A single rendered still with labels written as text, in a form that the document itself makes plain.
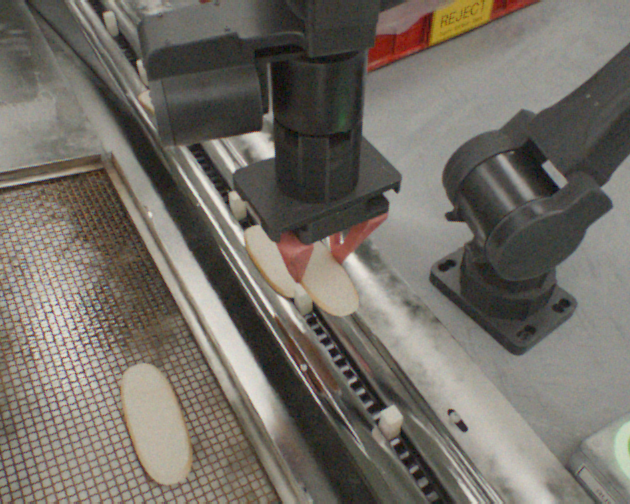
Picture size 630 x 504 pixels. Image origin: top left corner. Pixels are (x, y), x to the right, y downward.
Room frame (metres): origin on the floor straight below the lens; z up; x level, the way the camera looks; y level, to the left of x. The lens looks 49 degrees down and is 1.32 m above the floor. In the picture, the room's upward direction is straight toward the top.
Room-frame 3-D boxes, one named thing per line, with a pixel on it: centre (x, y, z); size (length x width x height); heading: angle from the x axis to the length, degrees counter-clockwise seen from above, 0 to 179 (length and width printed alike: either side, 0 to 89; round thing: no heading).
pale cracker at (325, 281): (0.32, 0.00, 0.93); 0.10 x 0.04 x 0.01; 30
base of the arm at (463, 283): (0.38, -0.18, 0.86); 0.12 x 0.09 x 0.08; 37
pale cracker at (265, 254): (0.40, 0.04, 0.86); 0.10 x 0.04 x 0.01; 30
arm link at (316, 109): (0.32, 0.00, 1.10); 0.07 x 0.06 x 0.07; 107
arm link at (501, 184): (0.37, -0.16, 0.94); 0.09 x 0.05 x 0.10; 107
